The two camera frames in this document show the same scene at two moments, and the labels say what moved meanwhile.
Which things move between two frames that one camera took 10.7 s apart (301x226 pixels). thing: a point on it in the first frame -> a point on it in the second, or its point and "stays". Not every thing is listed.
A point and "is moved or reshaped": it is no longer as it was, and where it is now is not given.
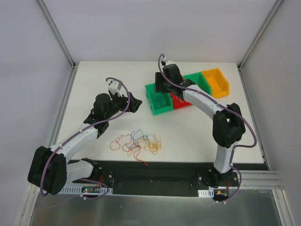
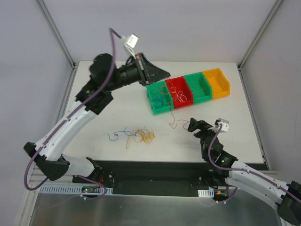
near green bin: x=160 y=102 stays
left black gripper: x=128 y=101 -> x=143 y=71
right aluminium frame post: x=260 y=32 stays
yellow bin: x=219 y=85 stays
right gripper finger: x=159 y=82 -> x=194 y=125
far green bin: x=198 y=78 stays
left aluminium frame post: x=75 y=66 stays
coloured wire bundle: x=136 y=141 is moved or reshaped
